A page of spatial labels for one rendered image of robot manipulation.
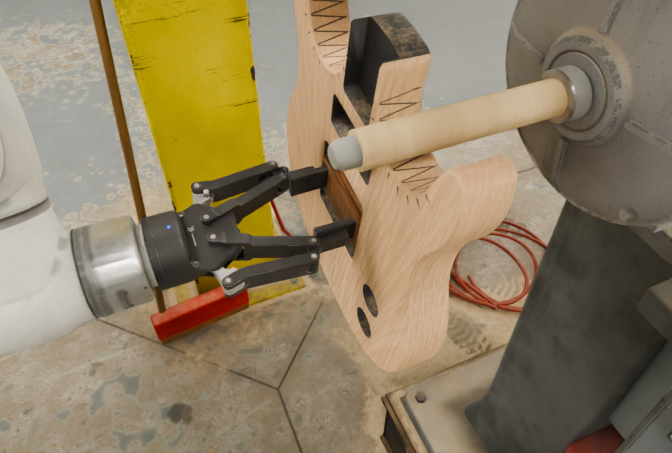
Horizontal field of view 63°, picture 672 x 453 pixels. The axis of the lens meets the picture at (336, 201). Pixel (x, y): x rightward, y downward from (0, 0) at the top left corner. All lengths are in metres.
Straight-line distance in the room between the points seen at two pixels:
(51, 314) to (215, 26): 0.88
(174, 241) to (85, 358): 1.38
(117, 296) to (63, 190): 1.94
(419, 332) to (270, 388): 1.19
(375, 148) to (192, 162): 1.11
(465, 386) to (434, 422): 0.12
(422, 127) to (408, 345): 0.23
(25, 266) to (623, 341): 0.71
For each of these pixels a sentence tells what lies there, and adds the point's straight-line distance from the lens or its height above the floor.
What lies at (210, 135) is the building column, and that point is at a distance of 1.44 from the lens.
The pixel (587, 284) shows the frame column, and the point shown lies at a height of 0.89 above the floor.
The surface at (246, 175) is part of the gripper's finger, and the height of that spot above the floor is 1.11.
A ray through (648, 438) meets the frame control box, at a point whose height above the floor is 1.01.
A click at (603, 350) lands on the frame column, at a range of 0.88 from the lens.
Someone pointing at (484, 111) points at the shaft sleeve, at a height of 1.26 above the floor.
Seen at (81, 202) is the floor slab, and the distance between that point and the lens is 2.39.
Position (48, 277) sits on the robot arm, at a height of 1.13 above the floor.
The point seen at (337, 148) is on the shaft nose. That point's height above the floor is 1.26.
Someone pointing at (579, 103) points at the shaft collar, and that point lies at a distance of 0.48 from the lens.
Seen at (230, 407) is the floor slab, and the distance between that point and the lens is 1.69.
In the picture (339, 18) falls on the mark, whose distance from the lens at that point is 0.58.
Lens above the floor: 1.50
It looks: 44 degrees down
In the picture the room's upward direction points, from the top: straight up
